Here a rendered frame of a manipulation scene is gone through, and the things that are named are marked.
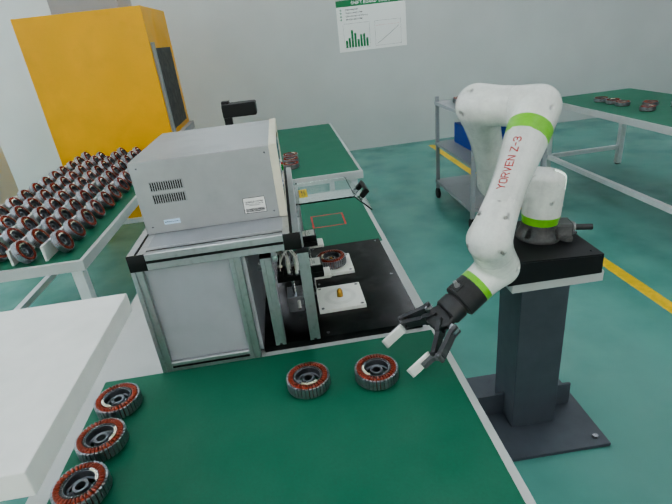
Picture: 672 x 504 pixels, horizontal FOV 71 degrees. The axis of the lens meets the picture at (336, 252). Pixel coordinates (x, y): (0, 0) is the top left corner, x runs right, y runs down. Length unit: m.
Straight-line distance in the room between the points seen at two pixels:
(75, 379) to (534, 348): 1.62
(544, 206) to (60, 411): 1.48
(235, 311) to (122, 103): 3.90
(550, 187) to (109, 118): 4.21
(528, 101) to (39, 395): 1.22
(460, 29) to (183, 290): 6.21
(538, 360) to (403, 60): 5.41
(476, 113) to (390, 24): 5.46
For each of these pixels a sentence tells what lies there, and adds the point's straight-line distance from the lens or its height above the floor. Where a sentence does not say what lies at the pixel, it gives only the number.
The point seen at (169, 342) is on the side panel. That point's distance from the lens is 1.41.
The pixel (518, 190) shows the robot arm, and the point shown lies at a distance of 1.23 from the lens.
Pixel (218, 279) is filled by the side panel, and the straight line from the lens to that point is 1.29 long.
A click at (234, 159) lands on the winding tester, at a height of 1.29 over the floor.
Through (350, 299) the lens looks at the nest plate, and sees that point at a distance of 1.53.
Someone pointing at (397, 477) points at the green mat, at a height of 0.75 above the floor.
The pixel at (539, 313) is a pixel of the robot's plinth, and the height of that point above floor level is 0.56.
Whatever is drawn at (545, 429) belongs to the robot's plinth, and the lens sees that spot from 2.23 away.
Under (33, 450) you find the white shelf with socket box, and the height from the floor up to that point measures 1.20.
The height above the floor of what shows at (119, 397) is 0.77.
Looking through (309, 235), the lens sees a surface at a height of 0.92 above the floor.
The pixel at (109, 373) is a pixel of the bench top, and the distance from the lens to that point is 1.55.
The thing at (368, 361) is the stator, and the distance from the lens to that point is 1.27.
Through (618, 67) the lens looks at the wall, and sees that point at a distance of 8.27.
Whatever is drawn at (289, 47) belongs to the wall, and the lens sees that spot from 6.67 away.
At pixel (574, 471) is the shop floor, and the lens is 2.13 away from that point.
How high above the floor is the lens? 1.57
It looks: 25 degrees down
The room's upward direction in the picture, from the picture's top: 7 degrees counter-clockwise
